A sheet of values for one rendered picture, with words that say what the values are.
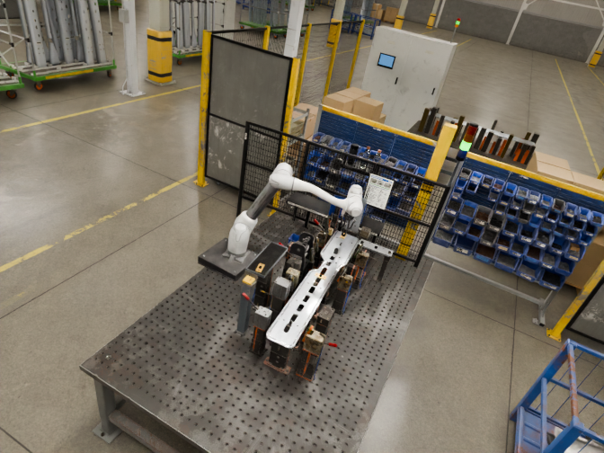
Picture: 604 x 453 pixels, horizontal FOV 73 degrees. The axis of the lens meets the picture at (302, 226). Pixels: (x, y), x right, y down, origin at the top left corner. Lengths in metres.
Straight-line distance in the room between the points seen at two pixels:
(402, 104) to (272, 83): 4.95
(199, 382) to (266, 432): 0.50
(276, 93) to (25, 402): 3.65
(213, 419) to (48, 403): 1.44
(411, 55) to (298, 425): 7.85
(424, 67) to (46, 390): 8.13
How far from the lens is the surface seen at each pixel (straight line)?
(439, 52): 9.13
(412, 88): 9.30
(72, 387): 3.63
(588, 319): 5.15
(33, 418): 3.55
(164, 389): 2.65
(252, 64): 5.01
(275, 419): 2.56
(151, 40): 10.15
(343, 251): 3.30
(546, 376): 3.77
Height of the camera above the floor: 2.87
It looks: 33 degrees down
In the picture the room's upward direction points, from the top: 12 degrees clockwise
